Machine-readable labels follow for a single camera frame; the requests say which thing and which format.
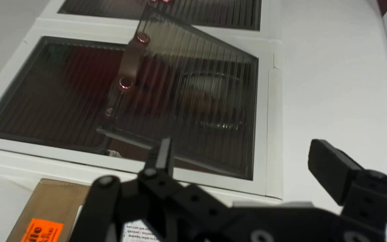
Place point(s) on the dark translucent cabinet door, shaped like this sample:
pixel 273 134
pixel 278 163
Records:
pixel 54 89
pixel 215 14
pixel 108 9
pixel 194 103

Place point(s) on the white stacked plastic cabinet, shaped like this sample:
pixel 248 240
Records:
pixel 274 112

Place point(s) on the cardboard box with orange labels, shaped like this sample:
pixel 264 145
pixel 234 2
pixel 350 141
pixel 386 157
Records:
pixel 50 210

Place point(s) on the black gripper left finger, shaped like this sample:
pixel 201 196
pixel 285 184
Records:
pixel 158 197

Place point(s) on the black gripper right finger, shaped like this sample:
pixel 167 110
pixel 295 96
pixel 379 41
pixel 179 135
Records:
pixel 336 170

